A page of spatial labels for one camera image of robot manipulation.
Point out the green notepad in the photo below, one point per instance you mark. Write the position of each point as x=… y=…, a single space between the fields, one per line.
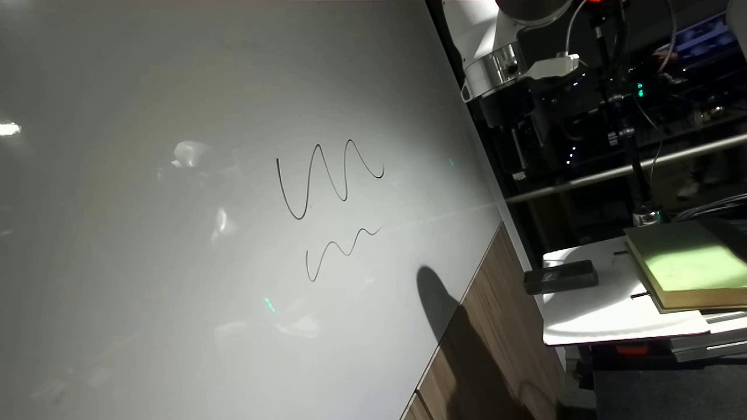
x=691 y=265

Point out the glowing computer monitor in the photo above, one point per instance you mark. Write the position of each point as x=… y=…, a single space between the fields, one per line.
x=709 y=36

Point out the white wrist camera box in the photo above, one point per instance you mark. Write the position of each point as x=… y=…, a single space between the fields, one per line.
x=553 y=66

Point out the silver metal rail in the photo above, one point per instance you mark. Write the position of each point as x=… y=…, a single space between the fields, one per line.
x=622 y=171

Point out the black whiteboard eraser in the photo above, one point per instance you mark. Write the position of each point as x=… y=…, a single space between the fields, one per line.
x=562 y=276

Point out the large black marker squiggle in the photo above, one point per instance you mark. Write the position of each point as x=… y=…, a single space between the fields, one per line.
x=327 y=175

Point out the white side table board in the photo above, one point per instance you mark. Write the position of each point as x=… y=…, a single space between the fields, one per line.
x=599 y=310

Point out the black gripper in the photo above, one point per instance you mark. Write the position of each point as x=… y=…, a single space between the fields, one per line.
x=517 y=105

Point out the black tripod pole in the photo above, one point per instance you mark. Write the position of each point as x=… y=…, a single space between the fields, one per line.
x=630 y=117

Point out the small black marker squiggle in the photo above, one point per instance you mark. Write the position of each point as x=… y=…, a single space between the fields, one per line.
x=342 y=247

